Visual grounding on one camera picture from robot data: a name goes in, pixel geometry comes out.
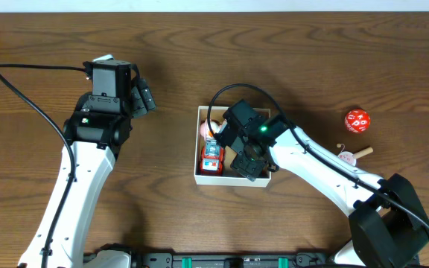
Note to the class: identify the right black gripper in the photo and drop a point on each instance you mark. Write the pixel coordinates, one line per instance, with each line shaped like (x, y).
(249, 170)

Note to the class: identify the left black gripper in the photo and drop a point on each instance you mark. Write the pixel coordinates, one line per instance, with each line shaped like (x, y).
(140, 98)

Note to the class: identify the red toy car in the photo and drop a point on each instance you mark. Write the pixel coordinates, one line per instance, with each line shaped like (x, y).
(211, 160)

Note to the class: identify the white duck toy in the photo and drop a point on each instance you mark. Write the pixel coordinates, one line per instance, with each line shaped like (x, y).
(208, 129)

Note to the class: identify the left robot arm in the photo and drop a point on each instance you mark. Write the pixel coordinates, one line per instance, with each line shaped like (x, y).
(100, 123)

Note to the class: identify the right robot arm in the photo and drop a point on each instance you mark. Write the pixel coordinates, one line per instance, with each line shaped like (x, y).
(387, 221)

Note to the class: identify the white cardboard box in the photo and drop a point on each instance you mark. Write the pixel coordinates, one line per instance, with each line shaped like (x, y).
(228, 177)

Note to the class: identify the red ball with letters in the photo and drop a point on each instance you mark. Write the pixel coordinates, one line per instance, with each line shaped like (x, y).
(357, 121)

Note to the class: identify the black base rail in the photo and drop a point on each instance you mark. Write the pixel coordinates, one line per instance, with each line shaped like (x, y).
(118, 255)

